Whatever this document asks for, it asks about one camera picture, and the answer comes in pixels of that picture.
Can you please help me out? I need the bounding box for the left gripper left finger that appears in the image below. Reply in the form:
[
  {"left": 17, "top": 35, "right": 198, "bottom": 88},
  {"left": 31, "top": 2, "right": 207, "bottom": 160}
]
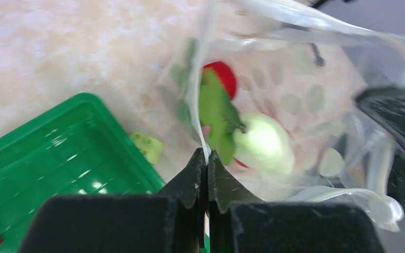
[{"left": 19, "top": 148, "right": 206, "bottom": 252}]

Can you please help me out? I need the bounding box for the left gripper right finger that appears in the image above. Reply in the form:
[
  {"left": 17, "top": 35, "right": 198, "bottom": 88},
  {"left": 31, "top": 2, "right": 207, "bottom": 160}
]
[{"left": 207, "top": 152, "right": 384, "bottom": 252}]

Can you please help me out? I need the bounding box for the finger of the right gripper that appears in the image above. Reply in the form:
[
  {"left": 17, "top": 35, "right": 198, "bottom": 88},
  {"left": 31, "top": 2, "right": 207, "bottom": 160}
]
[{"left": 354, "top": 87, "right": 405, "bottom": 149}]

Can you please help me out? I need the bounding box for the white radish with leaves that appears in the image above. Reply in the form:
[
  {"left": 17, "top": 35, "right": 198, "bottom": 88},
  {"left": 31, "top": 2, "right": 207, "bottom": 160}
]
[{"left": 198, "top": 69, "right": 295, "bottom": 174}]

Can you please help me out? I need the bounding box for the clear dotted zip bag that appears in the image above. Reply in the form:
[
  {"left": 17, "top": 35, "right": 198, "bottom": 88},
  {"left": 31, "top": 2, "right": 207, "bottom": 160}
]
[{"left": 156, "top": 1, "right": 405, "bottom": 232}]

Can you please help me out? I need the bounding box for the red tomato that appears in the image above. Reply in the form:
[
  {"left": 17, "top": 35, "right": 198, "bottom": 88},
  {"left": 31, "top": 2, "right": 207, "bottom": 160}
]
[{"left": 203, "top": 61, "right": 238, "bottom": 101}]

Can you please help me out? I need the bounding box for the purple white onion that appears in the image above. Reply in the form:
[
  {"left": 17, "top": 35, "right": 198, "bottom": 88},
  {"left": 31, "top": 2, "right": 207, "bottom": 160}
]
[{"left": 201, "top": 125, "right": 211, "bottom": 144}]

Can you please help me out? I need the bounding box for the light green lego brick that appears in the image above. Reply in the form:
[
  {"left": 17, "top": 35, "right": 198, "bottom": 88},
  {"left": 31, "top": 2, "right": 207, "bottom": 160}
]
[{"left": 129, "top": 131, "right": 163, "bottom": 164}]

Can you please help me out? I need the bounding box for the green plastic tray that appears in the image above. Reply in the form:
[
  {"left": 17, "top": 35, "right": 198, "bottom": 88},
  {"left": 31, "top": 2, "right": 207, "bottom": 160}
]
[{"left": 0, "top": 93, "right": 164, "bottom": 252}]

